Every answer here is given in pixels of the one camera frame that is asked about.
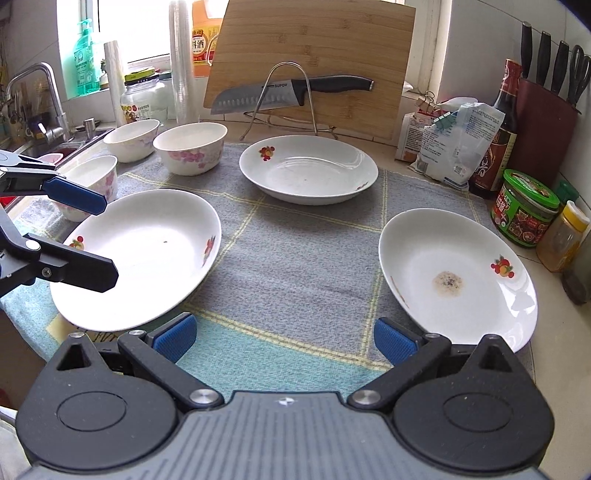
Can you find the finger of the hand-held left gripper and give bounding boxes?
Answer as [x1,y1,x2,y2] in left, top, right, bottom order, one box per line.
[0,150,108,216]
[0,208,120,298]

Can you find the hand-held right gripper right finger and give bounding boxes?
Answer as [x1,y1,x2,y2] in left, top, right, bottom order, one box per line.
[347,318,517,411]

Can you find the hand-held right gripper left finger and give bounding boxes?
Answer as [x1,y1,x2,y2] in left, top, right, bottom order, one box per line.
[55,313,225,413]

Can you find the white bowl with pink flowers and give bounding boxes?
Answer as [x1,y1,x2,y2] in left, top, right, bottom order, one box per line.
[152,122,228,176]
[58,154,119,222]
[102,119,161,163]

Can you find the white plate with fruit print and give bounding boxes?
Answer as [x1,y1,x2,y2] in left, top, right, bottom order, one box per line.
[239,135,379,206]
[50,188,222,332]
[379,208,539,354]

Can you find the steel sink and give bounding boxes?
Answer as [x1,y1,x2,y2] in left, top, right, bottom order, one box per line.
[0,136,90,163]

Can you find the steel faucet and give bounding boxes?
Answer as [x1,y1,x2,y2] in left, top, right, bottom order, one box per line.
[4,62,70,144]

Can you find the glass jar with green lid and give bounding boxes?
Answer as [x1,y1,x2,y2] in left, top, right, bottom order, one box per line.
[121,67,172,125]

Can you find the white plastic bag roll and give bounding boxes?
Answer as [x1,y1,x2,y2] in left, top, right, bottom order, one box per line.
[104,41,127,127]

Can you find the grey and teal checked cloth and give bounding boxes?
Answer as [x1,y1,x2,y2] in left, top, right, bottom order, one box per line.
[0,141,536,388]

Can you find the green dish soap bottle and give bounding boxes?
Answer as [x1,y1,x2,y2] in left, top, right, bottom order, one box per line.
[74,18,102,97]

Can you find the clear cling film roll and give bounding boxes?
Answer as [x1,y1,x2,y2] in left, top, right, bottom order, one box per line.
[168,0,199,125]

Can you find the sauce jar with green lid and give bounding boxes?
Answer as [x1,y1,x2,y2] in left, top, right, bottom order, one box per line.
[492,169,560,247]

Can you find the yellow-capped spice bottle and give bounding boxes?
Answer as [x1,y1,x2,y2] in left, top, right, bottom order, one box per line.
[536,200,591,273]

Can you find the orange cooking wine bottle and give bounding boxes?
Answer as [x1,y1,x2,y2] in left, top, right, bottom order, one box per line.
[191,0,229,78]

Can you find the white and blue food bag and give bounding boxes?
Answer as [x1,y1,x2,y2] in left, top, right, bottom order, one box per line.
[416,102,506,190]

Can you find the white and orange food bag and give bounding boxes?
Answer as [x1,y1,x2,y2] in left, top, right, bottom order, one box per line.
[394,111,444,162]

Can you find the dark soy sauce bottle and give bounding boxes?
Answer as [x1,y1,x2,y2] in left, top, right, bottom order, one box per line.
[468,59,522,199]

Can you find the small green-capped bottle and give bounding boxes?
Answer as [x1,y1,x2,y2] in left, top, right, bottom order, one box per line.
[554,181,580,206]

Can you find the dark red knife block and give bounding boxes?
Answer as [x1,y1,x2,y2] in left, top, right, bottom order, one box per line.
[508,76,580,190]

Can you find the bamboo cutting board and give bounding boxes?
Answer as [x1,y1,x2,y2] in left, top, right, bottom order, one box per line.
[203,0,416,141]

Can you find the black knife in block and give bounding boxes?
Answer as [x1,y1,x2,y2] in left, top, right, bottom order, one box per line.
[521,21,534,80]
[551,41,570,95]
[536,30,553,86]

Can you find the black kitchen scissors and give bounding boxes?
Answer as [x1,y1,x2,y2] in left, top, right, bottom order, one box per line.
[567,44,591,107]

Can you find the metal wire rack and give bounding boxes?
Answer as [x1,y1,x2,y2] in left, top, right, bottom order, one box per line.
[240,62,338,141]

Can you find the black-handled kitchen knife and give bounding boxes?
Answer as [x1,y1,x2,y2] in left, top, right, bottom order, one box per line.
[210,75,375,115]

